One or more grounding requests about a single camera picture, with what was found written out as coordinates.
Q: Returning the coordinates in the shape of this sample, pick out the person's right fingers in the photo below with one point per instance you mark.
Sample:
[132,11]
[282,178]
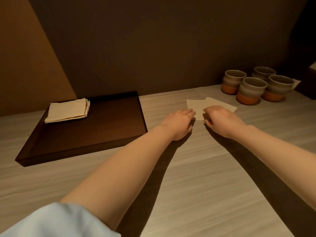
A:
[207,115]

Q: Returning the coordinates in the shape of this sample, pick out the person's right hand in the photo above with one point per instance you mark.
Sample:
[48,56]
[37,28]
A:
[222,123]

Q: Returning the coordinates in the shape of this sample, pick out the grey and orange ceramic cup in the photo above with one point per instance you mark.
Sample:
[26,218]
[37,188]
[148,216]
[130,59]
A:
[250,91]
[277,88]
[232,81]
[263,72]

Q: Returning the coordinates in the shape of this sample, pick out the dark box with white top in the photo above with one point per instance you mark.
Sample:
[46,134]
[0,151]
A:
[309,81]

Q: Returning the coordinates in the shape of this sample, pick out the white paper under cups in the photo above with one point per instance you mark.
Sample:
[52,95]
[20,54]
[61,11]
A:
[296,83]

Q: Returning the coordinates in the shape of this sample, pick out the stack of folded beige napkins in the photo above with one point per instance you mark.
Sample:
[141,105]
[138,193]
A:
[66,111]

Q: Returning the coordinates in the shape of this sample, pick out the beige paper napkin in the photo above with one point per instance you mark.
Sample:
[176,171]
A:
[197,106]

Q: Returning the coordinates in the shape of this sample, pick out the light blue sleeve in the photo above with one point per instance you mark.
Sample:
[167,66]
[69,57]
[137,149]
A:
[59,222]

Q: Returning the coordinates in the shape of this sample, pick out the person's left fingers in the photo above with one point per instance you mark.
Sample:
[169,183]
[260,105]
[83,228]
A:
[191,115]

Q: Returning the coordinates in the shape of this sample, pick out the person's right forearm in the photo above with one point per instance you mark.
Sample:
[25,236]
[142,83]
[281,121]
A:
[281,160]

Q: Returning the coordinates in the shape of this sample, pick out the dark brown rectangular tray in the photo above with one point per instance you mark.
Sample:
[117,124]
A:
[98,123]

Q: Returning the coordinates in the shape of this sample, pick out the person's left hand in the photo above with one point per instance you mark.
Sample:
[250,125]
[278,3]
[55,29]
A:
[176,125]

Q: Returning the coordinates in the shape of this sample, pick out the person's left forearm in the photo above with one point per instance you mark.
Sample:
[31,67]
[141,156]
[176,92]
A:
[118,177]

